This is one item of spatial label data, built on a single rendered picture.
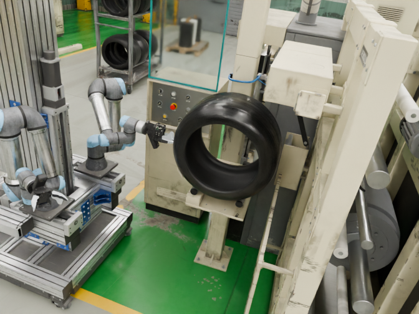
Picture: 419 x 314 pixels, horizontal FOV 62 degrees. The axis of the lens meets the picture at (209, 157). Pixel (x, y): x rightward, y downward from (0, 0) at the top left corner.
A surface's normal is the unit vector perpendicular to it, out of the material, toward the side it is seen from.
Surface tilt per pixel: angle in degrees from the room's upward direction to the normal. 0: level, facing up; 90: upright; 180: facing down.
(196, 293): 0
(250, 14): 90
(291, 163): 90
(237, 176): 38
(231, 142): 90
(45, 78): 90
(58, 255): 0
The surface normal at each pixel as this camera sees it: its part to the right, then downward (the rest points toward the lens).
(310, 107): -0.23, 0.17
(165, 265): 0.11, -0.86
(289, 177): -0.29, 0.46
